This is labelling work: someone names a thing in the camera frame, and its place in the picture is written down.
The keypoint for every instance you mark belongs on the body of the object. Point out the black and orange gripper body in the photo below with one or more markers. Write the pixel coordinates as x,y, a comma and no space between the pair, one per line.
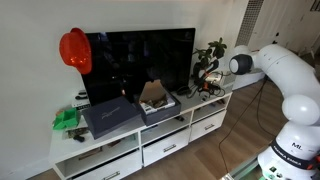
209,82

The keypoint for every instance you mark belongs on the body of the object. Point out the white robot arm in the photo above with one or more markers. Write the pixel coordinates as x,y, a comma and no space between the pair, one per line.
294,153

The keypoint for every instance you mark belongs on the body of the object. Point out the black glasses pouch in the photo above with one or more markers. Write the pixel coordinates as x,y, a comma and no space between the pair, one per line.
183,91

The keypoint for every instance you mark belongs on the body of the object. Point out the green potted plant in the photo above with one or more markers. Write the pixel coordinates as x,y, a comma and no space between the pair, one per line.
208,58

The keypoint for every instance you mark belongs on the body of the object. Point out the brown cardboard insert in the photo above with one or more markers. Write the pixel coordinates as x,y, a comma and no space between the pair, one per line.
153,91

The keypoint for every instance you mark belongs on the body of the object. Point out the open dark blue box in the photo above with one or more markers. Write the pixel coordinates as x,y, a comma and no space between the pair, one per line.
151,115

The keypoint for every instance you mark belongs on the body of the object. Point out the black flat screen television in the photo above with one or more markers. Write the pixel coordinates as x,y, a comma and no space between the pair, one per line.
123,62

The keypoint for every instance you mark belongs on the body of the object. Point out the dark blue box lid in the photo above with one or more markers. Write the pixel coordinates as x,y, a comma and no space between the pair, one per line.
110,115

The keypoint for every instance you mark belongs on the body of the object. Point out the white tv stand cabinet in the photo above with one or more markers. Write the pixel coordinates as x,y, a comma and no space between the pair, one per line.
135,145

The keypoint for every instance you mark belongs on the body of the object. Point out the small black white device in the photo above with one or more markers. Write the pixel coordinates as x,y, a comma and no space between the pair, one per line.
81,100

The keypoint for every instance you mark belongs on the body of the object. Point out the green plastic box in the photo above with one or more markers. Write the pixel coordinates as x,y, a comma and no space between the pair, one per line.
66,119

